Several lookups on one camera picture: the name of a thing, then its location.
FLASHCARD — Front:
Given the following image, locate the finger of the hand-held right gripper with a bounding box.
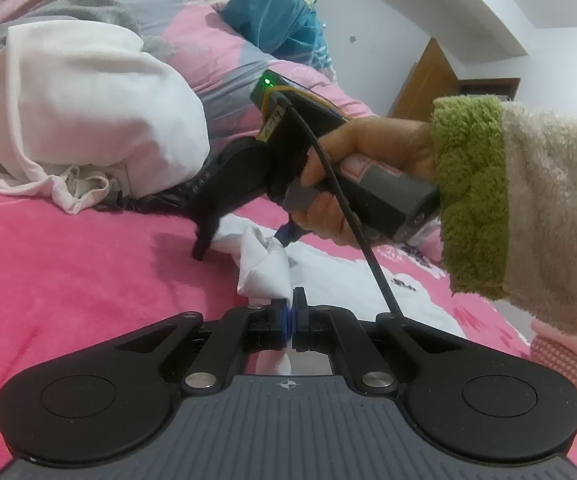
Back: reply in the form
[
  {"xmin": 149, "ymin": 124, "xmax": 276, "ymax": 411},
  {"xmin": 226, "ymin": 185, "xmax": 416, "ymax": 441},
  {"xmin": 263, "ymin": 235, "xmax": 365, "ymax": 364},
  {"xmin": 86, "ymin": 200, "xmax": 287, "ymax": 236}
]
[
  {"xmin": 274, "ymin": 221, "xmax": 301, "ymax": 250},
  {"xmin": 192, "ymin": 209, "xmax": 225, "ymax": 262}
]

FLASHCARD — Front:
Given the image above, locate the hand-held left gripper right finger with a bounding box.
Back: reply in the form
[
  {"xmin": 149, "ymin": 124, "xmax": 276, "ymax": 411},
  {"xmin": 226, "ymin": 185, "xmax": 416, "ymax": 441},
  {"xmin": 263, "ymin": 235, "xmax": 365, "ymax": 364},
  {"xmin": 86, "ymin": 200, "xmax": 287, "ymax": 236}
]
[{"xmin": 290, "ymin": 287, "xmax": 461, "ymax": 394}]

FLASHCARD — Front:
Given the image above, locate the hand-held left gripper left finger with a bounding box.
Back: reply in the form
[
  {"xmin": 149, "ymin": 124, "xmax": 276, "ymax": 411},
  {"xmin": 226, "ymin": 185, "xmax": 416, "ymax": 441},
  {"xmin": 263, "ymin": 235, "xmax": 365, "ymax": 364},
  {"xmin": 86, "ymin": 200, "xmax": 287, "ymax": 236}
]
[{"xmin": 117, "ymin": 299, "xmax": 290, "ymax": 394}]

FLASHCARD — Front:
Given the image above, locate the white shirt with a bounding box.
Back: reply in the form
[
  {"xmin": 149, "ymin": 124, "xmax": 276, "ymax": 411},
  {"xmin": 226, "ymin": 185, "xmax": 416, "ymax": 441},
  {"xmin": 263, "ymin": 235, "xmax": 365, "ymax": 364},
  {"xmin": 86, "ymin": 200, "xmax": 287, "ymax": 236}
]
[{"xmin": 212, "ymin": 211, "xmax": 465, "ymax": 377}]

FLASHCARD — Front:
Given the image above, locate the person's right hand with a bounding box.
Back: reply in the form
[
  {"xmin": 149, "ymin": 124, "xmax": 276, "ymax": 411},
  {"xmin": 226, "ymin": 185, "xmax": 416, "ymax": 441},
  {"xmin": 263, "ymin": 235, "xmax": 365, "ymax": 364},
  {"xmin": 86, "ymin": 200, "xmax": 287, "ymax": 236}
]
[{"xmin": 292, "ymin": 116, "xmax": 439, "ymax": 247}]

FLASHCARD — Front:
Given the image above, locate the dark grey garment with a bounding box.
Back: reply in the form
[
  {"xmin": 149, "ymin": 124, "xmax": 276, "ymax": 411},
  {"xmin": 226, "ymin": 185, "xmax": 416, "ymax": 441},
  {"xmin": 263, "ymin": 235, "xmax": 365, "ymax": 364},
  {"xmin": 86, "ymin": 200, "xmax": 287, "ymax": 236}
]
[{"xmin": 92, "ymin": 159, "xmax": 230, "ymax": 217}]

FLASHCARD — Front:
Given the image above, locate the pink and grey duvet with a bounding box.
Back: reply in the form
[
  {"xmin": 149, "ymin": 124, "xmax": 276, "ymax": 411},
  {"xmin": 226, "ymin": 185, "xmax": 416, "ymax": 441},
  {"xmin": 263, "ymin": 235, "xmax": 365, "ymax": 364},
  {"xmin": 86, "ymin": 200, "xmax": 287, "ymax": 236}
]
[{"xmin": 0, "ymin": 0, "xmax": 385, "ymax": 202}]

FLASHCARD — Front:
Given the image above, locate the teal printed cloth bundle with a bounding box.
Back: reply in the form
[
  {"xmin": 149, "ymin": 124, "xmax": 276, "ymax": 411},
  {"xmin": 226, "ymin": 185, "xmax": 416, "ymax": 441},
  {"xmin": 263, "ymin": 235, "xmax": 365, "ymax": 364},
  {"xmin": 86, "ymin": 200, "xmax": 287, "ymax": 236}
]
[{"xmin": 220, "ymin": 0, "xmax": 330, "ymax": 69}]

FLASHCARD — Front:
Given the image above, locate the pink floral blanket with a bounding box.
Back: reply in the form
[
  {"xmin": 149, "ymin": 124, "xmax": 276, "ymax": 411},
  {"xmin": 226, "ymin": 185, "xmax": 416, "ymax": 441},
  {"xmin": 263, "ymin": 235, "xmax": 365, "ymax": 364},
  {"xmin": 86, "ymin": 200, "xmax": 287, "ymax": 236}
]
[{"xmin": 0, "ymin": 175, "xmax": 577, "ymax": 480}]

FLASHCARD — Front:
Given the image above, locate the cream white garment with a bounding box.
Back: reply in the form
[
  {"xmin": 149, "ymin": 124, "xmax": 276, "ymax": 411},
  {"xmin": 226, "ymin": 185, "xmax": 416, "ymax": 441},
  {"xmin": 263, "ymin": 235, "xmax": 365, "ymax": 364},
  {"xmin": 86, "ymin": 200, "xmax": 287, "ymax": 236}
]
[{"xmin": 0, "ymin": 22, "xmax": 210, "ymax": 214}]

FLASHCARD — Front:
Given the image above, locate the light grey garment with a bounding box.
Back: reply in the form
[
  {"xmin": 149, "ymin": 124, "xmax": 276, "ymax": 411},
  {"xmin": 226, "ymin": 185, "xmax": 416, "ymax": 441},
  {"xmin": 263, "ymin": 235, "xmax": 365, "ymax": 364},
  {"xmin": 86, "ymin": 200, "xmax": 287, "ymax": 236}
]
[{"xmin": 0, "ymin": 0, "xmax": 170, "ymax": 67}]

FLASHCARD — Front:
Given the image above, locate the pink checked folded garment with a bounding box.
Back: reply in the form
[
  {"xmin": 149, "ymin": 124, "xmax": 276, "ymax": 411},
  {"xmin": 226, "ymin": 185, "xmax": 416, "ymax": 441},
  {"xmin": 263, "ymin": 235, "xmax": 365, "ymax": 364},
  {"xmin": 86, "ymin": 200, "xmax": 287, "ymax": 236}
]
[{"xmin": 529, "ymin": 335, "xmax": 577, "ymax": 422}]

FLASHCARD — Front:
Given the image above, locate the black cable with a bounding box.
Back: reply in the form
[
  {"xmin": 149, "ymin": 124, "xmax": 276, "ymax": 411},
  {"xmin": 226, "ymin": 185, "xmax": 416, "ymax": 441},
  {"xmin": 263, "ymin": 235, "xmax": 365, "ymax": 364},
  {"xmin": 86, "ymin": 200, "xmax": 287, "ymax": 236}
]
[{"xmin": 272, "ymin": 87, "xmax": 405, "ymax": 322}]

